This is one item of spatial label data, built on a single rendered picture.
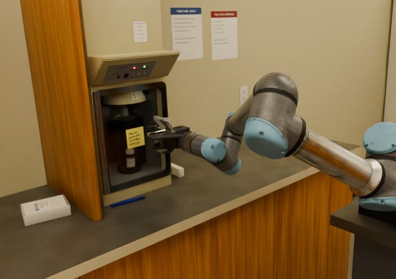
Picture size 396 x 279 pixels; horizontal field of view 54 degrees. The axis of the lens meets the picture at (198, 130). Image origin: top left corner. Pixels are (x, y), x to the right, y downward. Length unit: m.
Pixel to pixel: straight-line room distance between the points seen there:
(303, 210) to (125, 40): 1.15
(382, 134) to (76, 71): 0.96
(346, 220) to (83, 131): 0.93
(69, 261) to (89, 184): 0.28
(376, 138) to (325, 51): 1.99
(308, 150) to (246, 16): 1.58
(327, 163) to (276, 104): 0.22
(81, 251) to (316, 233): 1.28
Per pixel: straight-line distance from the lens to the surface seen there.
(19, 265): 1.32
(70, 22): 1.33
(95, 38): 1.45
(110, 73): 1.40
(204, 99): 2.32
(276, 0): 2.74
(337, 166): 1.12
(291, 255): 2.05
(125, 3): 1.51
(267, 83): 1.03
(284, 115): 1.00
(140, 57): 1.41
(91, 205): 1.46
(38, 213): 1.53
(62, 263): 1.28
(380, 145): 1.27
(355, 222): 1.45
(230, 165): 1.36
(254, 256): 1.82
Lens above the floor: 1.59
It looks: 15 degrees down
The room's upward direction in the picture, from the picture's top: 2 degrees counter-clockwise
